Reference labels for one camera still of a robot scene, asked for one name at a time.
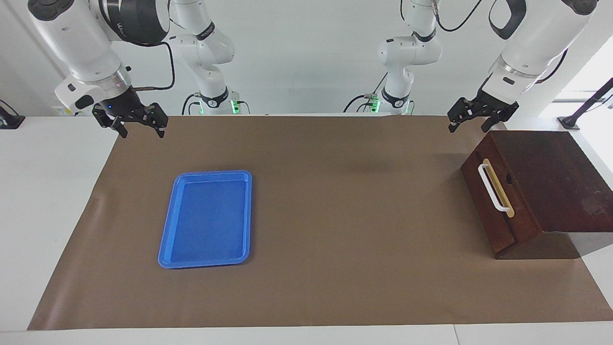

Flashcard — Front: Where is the black base cable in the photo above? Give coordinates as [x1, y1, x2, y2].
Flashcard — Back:
[181, 92, 203, 115]
[343, 94, 379, 114]

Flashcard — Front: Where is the white drawer handle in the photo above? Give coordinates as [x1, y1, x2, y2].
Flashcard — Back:
[478, 163, 512, 212]

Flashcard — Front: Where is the brown table mat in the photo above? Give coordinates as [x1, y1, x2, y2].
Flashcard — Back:
[27, 115, 613, 331]

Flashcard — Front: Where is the blue plastic tray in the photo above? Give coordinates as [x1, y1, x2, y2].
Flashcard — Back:
[158, 170, 253, 269]

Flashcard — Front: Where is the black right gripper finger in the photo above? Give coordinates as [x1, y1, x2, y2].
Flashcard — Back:
[144, 103, 169, 139]
[92, 106, 129, 138]

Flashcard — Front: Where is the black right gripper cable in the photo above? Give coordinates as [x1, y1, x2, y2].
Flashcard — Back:
[129, 41, 176, 92]

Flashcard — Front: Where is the dark wooden drawer cabinet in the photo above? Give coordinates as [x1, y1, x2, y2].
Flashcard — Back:
[461, 130, 613, 260]

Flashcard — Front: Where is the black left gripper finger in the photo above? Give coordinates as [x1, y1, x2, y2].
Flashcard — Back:
[481, 103, 520, 133]
[447, 97, 482, 133]

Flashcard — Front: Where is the black camera stand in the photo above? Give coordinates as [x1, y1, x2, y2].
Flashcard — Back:
[558, 77, 613, 131]

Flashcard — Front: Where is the black clamp mount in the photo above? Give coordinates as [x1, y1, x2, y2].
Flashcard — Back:
[0, 100, 25, 130]

